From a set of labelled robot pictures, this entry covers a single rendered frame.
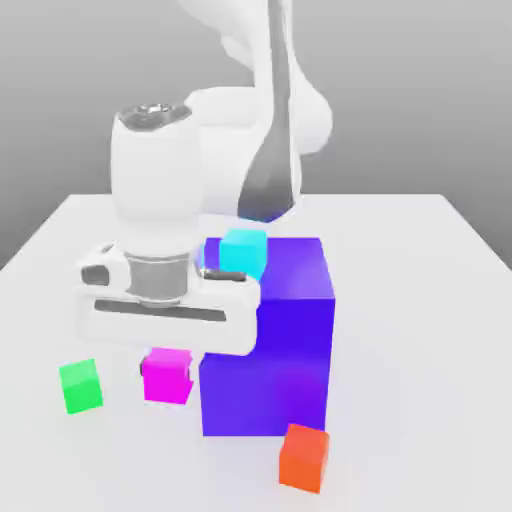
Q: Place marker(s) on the small green cube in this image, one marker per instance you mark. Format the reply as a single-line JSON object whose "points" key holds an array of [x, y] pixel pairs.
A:
{"points": [[81, 387]]}

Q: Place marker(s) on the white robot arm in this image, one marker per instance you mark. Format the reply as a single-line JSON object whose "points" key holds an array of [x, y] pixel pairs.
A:
{"points": [[156, 176]]}

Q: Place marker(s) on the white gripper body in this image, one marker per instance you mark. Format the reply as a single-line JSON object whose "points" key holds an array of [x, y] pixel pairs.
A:
{"points": [[168, 332]]}

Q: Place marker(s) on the small magenta cube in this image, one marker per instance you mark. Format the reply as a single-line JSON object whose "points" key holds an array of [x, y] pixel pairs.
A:
{"points": [[166, 378]]}

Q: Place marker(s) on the small orange cube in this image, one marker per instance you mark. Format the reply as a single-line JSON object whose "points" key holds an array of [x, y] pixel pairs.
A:
{"points": [[302, 460]]}

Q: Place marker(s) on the large blue box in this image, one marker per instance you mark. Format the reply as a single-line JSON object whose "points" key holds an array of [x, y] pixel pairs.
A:
{"points": [[288, 360]]}

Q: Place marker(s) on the small cyan cube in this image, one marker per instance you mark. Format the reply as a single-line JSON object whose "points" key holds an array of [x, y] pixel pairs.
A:
{"points": [[242, 254]]}

